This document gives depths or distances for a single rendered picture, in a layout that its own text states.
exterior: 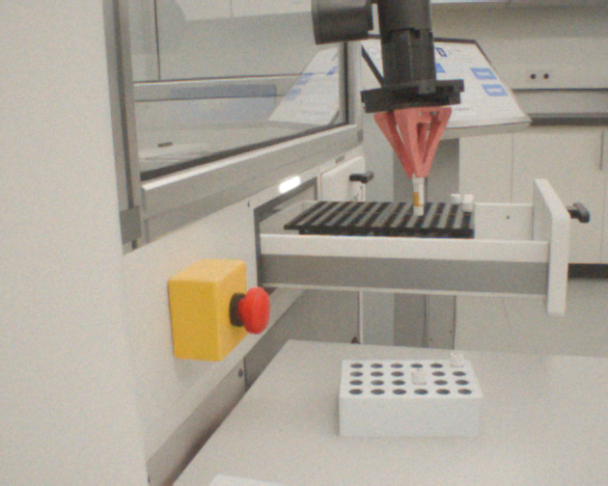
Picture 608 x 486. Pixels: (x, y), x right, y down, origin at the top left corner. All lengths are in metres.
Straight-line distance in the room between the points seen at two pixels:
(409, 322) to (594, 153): 2.14
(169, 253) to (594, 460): 0.39
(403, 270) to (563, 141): 3.07
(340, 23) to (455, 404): 0.39
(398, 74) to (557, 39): 3.77
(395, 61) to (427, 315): 1.23
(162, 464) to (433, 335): 1.38
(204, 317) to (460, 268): 0.31
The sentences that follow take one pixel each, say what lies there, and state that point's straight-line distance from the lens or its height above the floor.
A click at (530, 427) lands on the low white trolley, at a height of 0.76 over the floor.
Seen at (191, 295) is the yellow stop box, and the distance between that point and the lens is 0.55.
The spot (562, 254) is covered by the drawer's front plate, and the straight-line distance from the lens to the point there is 0.72.
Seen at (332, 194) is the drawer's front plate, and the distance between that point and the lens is 1.05.
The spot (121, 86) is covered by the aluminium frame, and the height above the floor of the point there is 1.06.
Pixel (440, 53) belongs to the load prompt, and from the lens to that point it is 1.88.
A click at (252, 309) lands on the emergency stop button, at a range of 0.55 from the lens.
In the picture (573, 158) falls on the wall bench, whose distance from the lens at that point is 3.79.
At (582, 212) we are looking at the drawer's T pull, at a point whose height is 0.91.
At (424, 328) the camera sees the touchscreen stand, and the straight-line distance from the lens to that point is 1.88.
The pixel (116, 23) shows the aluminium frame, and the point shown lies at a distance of 0.50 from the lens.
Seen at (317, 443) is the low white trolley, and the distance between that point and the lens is 0.59.
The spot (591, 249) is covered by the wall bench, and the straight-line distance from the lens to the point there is 3.90.
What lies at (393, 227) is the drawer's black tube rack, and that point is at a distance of 0.77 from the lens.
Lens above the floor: 1.05
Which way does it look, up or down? 13 degrees down
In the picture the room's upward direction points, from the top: 2 degrees counter-clockwise
